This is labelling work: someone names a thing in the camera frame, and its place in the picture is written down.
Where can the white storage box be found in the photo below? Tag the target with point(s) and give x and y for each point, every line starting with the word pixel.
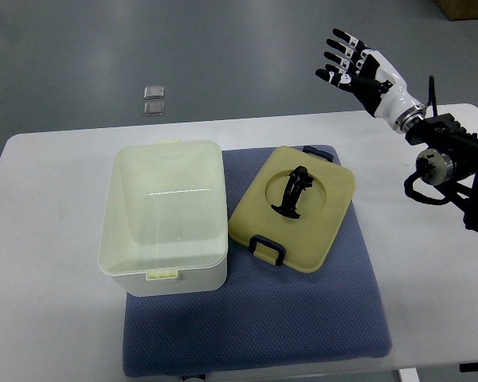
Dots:
pixel 165 225

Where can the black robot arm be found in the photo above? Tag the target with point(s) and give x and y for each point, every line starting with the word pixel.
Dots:
pixel 447 170

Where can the yellow box lid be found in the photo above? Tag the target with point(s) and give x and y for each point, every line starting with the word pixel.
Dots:
pixel 293 209

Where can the lower metal floor plate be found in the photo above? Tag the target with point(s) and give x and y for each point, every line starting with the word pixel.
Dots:
pixel 154 108

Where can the upper metal floor plate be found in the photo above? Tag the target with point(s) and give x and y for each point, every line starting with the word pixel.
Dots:
pixel 153 92

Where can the metal floor plate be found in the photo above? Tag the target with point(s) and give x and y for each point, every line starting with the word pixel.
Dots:
pixel 153 92
pixel 154 108

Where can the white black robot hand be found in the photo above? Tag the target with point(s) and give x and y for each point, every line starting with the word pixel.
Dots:
pixel 364 72

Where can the black table control panel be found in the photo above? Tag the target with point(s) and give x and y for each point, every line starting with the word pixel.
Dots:
pixel 468 367

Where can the white table leg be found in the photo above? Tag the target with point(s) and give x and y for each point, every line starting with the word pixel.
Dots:
pixel 408 375

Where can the cardboard box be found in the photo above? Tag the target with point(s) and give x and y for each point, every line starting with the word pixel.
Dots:
pixel 459 10

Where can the blue padded mat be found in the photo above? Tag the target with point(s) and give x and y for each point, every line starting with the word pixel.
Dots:
pixel 263 316

